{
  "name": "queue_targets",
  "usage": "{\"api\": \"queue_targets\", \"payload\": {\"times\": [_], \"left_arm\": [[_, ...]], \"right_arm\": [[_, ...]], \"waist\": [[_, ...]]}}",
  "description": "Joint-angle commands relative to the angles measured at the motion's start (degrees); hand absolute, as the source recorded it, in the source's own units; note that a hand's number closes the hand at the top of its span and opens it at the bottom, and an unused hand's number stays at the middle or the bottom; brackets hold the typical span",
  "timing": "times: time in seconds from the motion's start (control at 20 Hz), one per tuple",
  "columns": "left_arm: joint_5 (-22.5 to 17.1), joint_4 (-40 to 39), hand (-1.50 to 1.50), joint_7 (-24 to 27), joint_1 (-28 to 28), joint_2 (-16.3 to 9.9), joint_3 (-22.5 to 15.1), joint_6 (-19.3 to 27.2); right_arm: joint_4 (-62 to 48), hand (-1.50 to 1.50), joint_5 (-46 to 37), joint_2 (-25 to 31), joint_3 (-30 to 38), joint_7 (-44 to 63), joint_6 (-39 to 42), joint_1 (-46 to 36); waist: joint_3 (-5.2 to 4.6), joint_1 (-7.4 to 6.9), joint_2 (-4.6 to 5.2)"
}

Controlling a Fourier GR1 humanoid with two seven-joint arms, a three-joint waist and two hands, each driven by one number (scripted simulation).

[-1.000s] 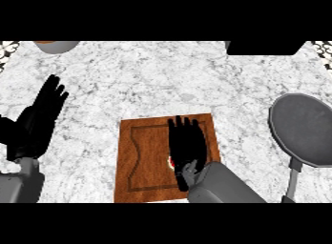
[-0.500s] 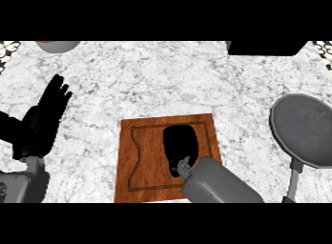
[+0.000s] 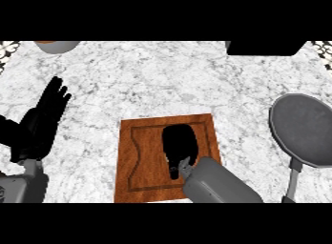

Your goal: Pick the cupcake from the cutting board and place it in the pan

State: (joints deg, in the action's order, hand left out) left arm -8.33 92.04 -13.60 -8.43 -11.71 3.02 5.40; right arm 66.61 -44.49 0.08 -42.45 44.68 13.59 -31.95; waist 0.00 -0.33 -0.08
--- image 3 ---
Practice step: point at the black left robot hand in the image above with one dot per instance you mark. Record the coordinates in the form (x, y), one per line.
(38, 124)

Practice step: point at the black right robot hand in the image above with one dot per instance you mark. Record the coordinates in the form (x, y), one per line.
(180, 143)

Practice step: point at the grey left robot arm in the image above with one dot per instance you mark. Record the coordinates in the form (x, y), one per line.
(17, 187)

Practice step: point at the brown wooden cutting board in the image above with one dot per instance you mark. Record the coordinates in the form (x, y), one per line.
(147, 158)

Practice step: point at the grey frying pan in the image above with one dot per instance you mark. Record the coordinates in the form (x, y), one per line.
(308, 130)

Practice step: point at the grey round bowl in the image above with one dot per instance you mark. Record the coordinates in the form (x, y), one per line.
(56, 46)

